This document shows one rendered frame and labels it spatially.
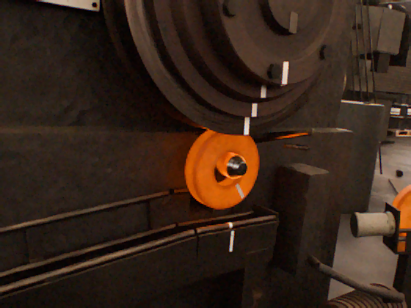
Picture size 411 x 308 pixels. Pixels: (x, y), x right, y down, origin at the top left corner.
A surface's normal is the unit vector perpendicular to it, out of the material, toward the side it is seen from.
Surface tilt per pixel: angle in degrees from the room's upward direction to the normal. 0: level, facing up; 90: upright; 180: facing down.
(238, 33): 90
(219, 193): 90
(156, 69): 90
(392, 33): 92
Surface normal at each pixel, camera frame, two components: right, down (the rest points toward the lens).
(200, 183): 0.64, 0.22
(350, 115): -0.17, 0.18
